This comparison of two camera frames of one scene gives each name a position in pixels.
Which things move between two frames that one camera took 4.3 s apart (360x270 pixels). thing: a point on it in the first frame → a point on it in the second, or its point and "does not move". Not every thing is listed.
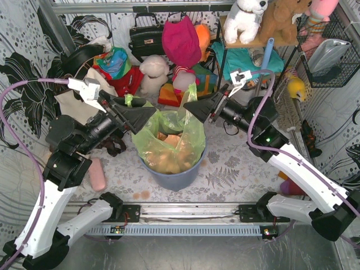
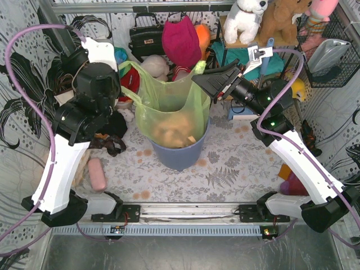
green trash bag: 171,141 → 173,113
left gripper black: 118,116 → 91,102
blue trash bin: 178,181 → 180,158
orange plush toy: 203,35 does not move
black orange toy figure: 310,139 does not move
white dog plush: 244,17 does not move
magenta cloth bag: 181,41 does not move
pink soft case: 97,175 does not move
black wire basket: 327,51 does not move
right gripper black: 216,105 → 230,85
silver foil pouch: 326,55 does not move
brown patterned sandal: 113,145 does not move
